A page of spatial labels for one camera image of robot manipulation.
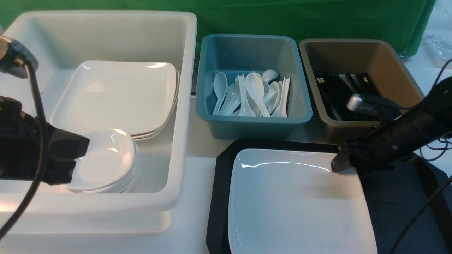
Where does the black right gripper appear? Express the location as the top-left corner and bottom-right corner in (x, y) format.
(331, 123), (400, 173)

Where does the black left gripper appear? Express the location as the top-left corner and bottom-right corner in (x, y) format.
(44, 123), (90, 185)

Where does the large white square plate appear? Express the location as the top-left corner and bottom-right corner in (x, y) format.
(228, 149), (378, 254)

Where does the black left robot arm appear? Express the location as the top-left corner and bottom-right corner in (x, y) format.
(0, 96), (90, 185)

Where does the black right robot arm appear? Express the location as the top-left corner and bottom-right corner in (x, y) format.
(331, 77), (452, 173)

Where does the stack of white bowls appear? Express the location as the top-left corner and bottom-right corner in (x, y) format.
(61, 129), (141, 194)

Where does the pile of black chopsticks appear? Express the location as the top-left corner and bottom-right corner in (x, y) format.
(315, 73), (378, 122)

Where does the black serving tray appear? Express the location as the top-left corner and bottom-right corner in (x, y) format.
(205, 139), (451, 254)

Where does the stack of white plates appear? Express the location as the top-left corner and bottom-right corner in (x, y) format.
(50, 60), (180, 140)

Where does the large white plastic tub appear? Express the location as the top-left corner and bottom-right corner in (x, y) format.
(1, 31), (194, 234)

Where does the brown grey plastic bin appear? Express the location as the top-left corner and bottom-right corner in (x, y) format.
(298, 39), (424, 144)

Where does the pile of white spoons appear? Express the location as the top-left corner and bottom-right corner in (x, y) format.
(204, 69), (292, 118)

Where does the teal plastic bin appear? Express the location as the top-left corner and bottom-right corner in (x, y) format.
(196, 34), (312, 140)

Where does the clear plastic bag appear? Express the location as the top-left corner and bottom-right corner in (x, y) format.
(422, 34), (452, 68)

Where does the green cloth backdrop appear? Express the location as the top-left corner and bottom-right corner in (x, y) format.
(1, 0), (435, 68)

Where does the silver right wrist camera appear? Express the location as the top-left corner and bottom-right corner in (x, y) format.
(347, 93), (401, 122)

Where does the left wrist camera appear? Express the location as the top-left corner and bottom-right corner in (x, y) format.
(0, 35), (39, 79)

